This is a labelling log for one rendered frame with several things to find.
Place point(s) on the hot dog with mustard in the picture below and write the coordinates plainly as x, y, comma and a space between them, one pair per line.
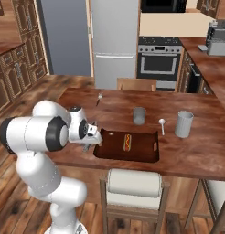
127, 143

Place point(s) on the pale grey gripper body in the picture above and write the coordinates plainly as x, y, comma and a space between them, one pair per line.
96, 139

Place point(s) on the dark brown serving tray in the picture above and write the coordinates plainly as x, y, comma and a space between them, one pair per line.
141, 149

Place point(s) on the black microwave oven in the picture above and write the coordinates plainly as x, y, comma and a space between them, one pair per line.
163, 5

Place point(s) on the grey cup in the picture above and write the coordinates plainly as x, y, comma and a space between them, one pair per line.
139, 116

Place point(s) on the silver fork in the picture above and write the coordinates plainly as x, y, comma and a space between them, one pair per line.
99, 98

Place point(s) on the pale grey ribbed jar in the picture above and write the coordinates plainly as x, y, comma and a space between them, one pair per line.
184, 124

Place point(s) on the white spoon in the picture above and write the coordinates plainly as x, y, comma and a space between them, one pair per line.
162, 125

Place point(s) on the small white dish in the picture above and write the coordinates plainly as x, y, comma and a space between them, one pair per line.
203, 47

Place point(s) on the brown wooden wall cupboard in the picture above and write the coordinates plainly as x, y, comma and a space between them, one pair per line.
212, 7

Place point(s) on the wooden stool with white cushion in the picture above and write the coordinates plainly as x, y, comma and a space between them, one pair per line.
216, 204
134, 189

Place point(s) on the wooden chair back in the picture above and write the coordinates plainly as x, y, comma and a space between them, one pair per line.
136, 84

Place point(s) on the grey coffee machine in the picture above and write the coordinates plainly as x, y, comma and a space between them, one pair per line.
218, 38

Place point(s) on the tall brown wooden cupboards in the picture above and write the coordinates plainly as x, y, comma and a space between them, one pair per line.
30, 36

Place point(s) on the brown wooden counter cupboards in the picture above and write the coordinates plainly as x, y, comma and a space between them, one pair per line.
190, 76

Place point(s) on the stainless steel oven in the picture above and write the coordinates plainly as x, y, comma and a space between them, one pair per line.
159, 62

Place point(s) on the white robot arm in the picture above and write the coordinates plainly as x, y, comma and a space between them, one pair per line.
35, 134

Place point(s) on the silver fridge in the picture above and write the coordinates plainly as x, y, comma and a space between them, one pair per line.
115, 42

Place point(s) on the brown wooden base cupboards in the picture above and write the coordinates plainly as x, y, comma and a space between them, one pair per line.
9, 76

